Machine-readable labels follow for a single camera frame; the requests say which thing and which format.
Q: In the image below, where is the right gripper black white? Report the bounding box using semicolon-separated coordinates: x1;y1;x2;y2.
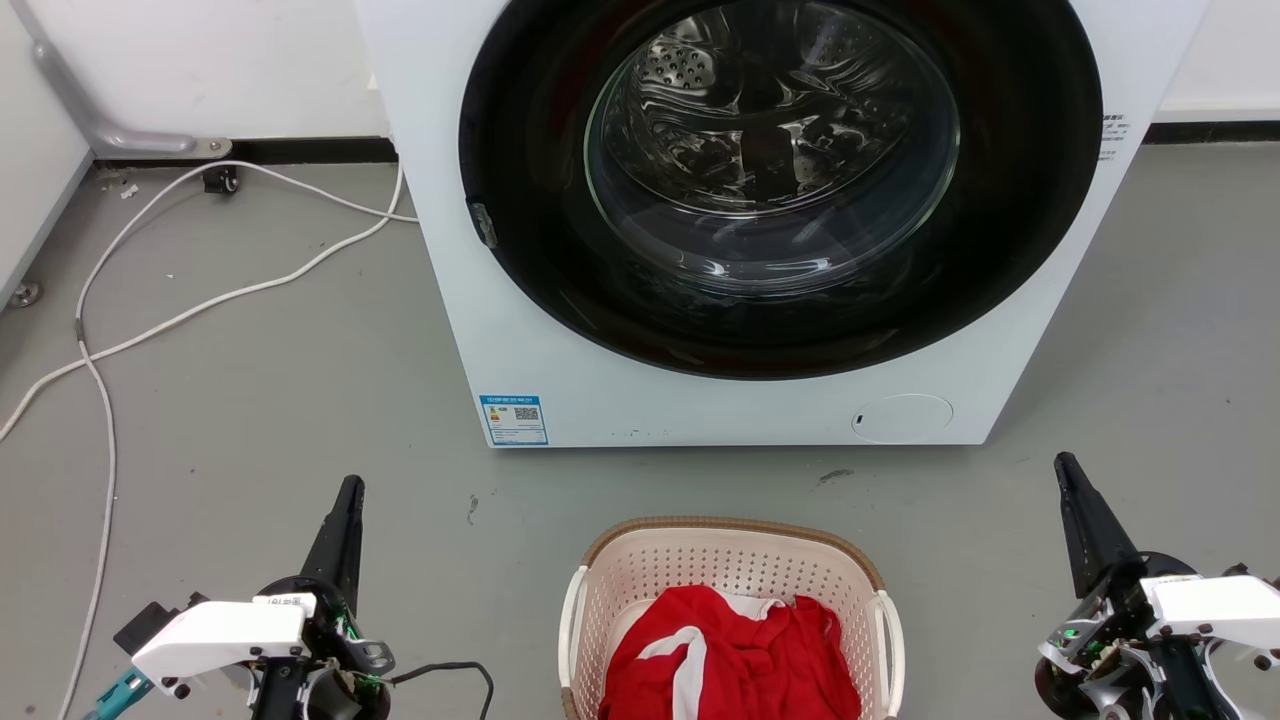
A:
1034;452;1280;720

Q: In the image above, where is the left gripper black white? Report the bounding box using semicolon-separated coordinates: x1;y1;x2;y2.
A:
131;476;397;720

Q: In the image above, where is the cream plastic laundry basket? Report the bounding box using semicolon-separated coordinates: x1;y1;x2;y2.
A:
558;516;907;720

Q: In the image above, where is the blue energy label sticker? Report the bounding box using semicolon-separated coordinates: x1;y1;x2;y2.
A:
478;394;550;447

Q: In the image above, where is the round white filter cover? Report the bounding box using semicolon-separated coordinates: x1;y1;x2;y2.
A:
851;393;955;445

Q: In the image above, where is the white front-load washing machine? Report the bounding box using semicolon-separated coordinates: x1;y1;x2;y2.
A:
352;0;1213;449

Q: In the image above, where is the red garment with white stripes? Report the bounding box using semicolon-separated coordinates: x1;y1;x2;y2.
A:
598;585;863;720

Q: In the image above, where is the black round washer door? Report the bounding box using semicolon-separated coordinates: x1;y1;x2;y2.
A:
458;0;1105;382

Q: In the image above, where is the white side cabinet panel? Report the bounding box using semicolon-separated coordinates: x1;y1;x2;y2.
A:
0;0;96;309

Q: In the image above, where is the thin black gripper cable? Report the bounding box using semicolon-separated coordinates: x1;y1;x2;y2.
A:
388;661;496;720

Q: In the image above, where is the thick white power cable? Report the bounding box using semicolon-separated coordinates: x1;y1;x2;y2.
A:
0;163;406;443

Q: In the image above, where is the thin white grey cable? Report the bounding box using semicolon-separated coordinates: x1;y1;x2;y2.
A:
57;160;420;720

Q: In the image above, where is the grey metal pipe bracket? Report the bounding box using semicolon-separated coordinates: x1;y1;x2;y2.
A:
8;0;233;161

